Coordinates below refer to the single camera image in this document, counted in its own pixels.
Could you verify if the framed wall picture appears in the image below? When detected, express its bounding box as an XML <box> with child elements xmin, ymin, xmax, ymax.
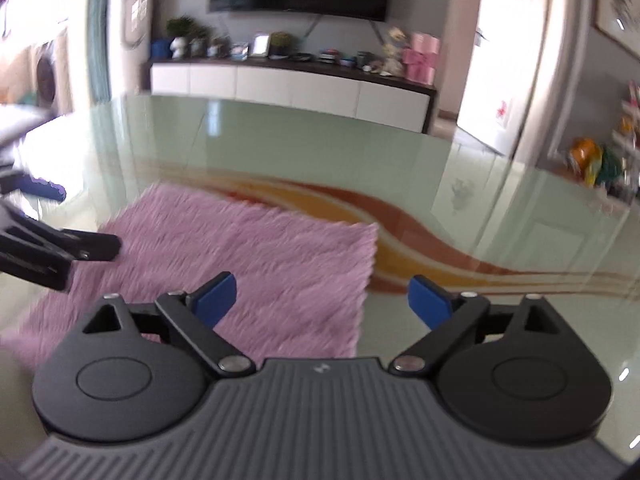
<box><xmin>595</xmin><ymin>0</ymin><xmax>640</xmax><ymax>59</ymax></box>

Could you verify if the orange bag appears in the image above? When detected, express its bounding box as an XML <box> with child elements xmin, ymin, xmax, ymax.
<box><xmin>567</xmin><ymin>137</ymin><xmax>604</xmax><ymax>186</ymax></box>

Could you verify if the white shelf rack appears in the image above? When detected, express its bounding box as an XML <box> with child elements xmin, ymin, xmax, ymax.
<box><xmin>612</xmin><ymin>85</ymin><xmax>640</xmax><ymax>201</ymax></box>

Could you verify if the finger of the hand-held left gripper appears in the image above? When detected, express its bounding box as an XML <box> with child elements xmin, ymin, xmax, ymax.
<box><xmin>0</xmin><ymin>169</ymin><xmax>68</xmax><ymax>202</ymax></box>
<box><xmin>0</xmin><ymin>201</ymin><xmax>122</xmax><ymax>263</ymax></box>

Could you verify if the green plant in white pot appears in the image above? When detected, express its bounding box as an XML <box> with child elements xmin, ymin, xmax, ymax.
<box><xmin>165</xmin><ymin>16</ymin><xmax>196</xmax><ymax>59</ymax></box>

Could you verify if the grey fabric chair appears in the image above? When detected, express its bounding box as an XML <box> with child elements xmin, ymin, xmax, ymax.
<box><xmin>0</xmin><ymin>105</ymin><xmax>56</xmax><ymax>161</ymax></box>

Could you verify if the yellow-green potted plant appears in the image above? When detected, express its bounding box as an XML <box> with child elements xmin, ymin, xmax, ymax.
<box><xmin>268</xmin><ymin>32</ymin><xmax>296</xmax><ymax>59</ymax></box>

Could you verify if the pink towel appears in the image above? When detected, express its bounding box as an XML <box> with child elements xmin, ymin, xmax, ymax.
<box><xmin>0</xmin><ymin>183</ymin><xmax>379</xmax><ymax>376</ymax></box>

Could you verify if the white door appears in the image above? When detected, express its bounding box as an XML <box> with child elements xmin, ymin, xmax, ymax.
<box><xmin>457</xmin><ymin>0</ymin><xmax>551</xmax><ymax>156</ymax></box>

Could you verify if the grey washing machine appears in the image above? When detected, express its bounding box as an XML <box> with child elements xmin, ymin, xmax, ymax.
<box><xmin>30</xmin><ymin>35</ymin><xmax>71</xmax><ymax>111</ymax></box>

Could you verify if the pink gift box with bow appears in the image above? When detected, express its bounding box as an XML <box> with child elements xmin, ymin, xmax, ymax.
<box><xmin>402</xmin><ymin>32</ymin><xmax>441</xmax><ymax>84</ymax></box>

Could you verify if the small green potted plant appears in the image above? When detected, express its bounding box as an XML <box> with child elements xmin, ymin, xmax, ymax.
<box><xmin>187</xmin><ymin>27</ymin><xmax>211</xmax><ymax>59</ymax></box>

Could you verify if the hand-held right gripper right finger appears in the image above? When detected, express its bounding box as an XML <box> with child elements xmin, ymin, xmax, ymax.
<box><xmin>387</xmin><ymin>275</ymin><xmax>561</xmax><ymax>378</ymax></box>

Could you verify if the green bag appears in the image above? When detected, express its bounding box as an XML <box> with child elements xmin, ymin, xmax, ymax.
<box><xmin>597</xmin><ymin>147</ymin><xmax>626</xmax><ymax>194</ymax></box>

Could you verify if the green curtain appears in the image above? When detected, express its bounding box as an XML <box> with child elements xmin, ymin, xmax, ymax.
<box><xmin>85</xmin><ymin>0</ymin><xmax>114</xmax><ymax>104</ymax></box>

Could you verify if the white television cabinet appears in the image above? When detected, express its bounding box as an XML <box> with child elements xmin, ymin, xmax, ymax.
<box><xmin>147</xmin><ymin>57</ymin><xmax>439</xmax><ymax>135</ymax></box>

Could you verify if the flower bouquet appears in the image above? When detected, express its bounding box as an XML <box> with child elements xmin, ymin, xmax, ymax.
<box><xmin>382</xmin><ymin>27</ymin><xmax>409</xmax><ymax>76</ymax></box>

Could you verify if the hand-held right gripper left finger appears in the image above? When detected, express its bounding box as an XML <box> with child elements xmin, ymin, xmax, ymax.
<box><xmin>81</xmin><ymin>271</ymin><xmax>257</xmax><ymax>380</ymax></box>

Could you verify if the white standing air conditioner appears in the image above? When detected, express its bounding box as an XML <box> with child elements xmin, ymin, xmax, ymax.
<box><xmin>105</xmin><ymin>0</ymin><xmax>157</xmax><ymax>97</ymax></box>

